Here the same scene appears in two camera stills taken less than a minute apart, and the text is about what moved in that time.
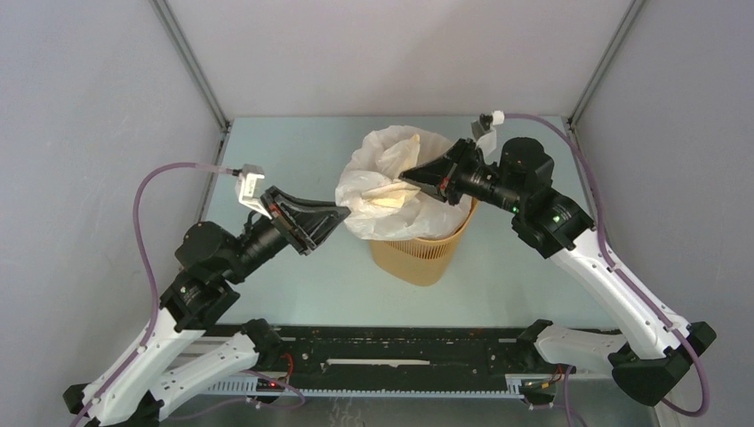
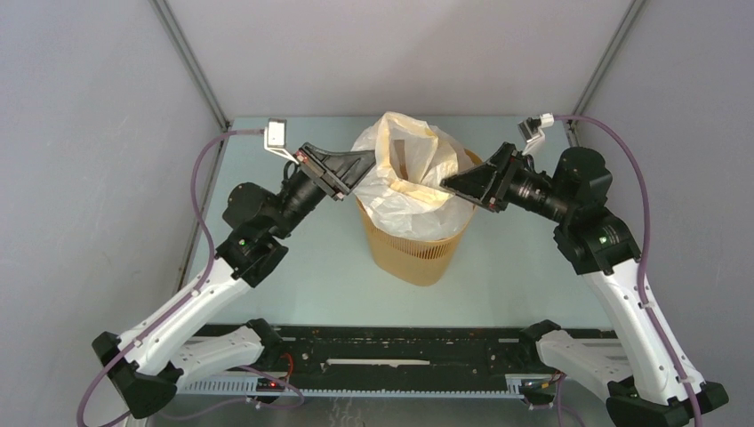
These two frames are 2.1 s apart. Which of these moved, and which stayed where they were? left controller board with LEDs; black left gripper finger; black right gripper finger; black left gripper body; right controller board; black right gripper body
Moved: black right gripper body; black right gripper finger; black left gripper finger; black left gripper body
Stayed: left controller board with LEDs; right controller board
